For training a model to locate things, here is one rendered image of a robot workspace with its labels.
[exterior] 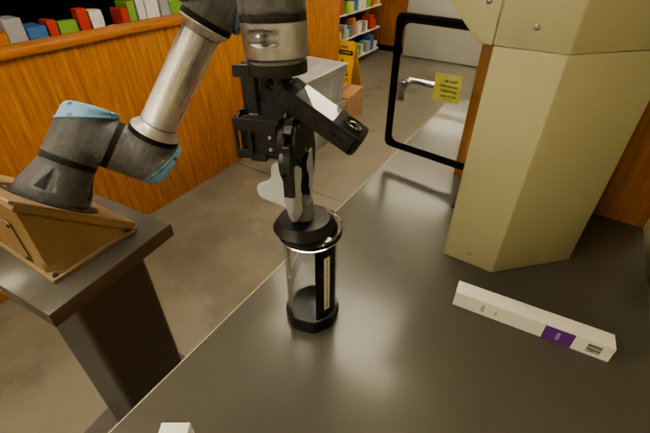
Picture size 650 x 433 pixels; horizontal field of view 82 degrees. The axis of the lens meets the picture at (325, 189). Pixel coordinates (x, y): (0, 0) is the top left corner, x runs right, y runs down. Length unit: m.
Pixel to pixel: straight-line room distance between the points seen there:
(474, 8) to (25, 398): 2.07
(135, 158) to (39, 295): 0.34
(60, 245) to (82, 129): 0.25
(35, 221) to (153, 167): 0.25
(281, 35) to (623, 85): 0.59
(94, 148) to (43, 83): 1.32
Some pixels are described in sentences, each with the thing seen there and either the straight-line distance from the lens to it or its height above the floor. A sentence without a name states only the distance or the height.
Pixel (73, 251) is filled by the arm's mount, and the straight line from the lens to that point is 1.00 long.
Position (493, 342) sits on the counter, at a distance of 0.81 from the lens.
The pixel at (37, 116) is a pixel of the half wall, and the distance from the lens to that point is 2.29.
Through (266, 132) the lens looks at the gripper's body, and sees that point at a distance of 0.46.
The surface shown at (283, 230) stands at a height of 1.23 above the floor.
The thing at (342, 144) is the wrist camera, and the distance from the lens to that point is 0.44.
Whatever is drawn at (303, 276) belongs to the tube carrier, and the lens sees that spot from 0.65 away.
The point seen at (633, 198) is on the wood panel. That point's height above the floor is 1.01.
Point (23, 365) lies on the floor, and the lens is 2.24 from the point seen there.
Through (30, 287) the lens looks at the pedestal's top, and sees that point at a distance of 1.04.
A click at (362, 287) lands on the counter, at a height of 0.94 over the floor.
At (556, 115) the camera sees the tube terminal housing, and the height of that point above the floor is 1.31.
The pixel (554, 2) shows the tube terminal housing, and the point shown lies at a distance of 0.70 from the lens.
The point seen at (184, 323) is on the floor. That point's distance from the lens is 2.05.
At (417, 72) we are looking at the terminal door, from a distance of 1.13.
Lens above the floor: 1.56
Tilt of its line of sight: 34 degrees down
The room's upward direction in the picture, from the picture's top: straight up
